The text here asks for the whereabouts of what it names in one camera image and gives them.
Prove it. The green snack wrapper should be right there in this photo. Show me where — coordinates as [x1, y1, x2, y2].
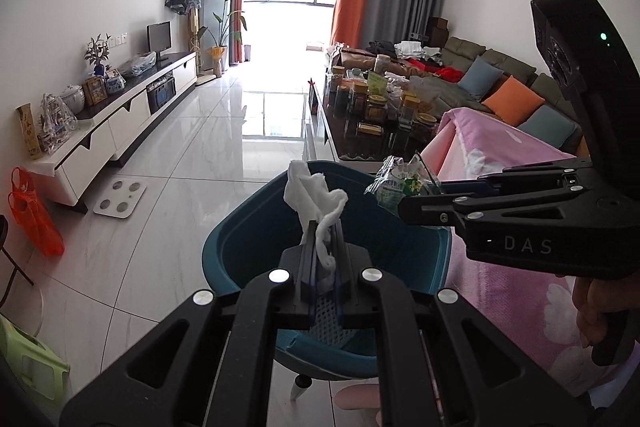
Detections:
[364, 154, 442, 216]

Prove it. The white tissue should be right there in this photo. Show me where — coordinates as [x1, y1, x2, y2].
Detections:
[283, 160, 348, 295]

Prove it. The teal plastic trash bin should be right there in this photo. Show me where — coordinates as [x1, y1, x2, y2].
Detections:
[202, 160, 451, 381]

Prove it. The right hand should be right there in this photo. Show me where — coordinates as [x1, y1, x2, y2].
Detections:
[572, 274, 640, 348]

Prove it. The blue-grey cushion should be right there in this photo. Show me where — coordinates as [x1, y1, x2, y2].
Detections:
[458, 57, 503, 101]
[518, 105, 578, 148]

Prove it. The pink floral tablecloth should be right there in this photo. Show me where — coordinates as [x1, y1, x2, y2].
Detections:
[421, 107, 609, 395]

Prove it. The orange cushion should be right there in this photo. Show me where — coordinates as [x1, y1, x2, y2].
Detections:
[483, 76, 544, 127]

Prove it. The green sectional sofa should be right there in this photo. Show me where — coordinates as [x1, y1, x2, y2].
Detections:
[379, 37, 587, 156]

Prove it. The green plastic stool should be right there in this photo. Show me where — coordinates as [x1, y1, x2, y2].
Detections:
[0, 315, 70, 415]

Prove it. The white bathroom scale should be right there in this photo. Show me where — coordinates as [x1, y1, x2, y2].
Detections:
[93, 178, 148, 219]

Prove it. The dark coffee table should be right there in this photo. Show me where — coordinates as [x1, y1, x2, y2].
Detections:
[303, 76, 439, 173]

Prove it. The orange plastic bag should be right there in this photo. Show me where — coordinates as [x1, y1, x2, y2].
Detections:
[8, 167, 65, 257]

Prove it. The white black TV cabinet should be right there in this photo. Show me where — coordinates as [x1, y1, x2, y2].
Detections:
[26, 52, 196, 207]

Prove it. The tall green potted plant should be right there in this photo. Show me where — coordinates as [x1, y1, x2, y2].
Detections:
[198, 0, 247, 78]

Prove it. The small black monitor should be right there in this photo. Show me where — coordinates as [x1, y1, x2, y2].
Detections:
[146, 20, 172, 64]

